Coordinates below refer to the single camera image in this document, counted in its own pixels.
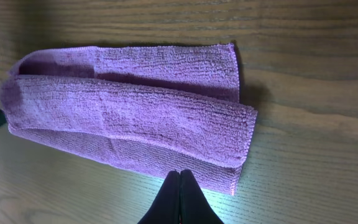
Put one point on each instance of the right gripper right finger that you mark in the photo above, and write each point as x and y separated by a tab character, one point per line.
194	207

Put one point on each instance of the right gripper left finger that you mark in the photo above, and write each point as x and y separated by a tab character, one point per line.
165	208

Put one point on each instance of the purple microfiber cloth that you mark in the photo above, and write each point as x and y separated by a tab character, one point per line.
144	109

